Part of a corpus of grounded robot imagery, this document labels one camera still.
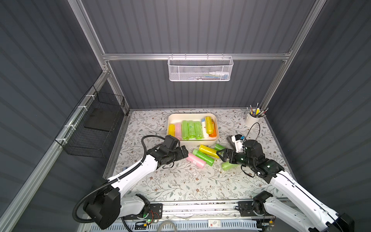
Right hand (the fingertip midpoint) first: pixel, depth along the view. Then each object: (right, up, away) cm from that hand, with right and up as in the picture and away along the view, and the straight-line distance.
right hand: (224, 153), depth 76 cm
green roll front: (-12, +10, +26) cm, 30 cm away
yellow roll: (-31, +11, +28) cm, 43 cm away
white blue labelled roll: (-8, +12, +28) cm, 31 cm away
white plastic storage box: (-31, +20, +36) cm, 52 cm away
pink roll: (-26, +11, +26) cm, 39 cm away
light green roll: (-22, +7, +23) cm, 33 cm away
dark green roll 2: (+1, 0, +19) cm, 19 cm away
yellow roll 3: (-6, -2, +17) cm, 18 cm away
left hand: (-21, -3, +6) cm, 22 cm away
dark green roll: (-10, -5, +14) cm, 18 cm away
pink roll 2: (-13, -8, +12) cm, 19 cm away
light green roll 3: (+4, -9, +9) cm, 13 cm away
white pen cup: (+28, +17, +31) cm, 45 cm away
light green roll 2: (-17, +11, +26) cm, 33 cm away
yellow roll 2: (-4, +14, +25) cm, 29 cm away
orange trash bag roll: (-1, +8, +26) cm, 27 cm away
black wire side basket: (-70, +11, -4) cm, 71 cm away
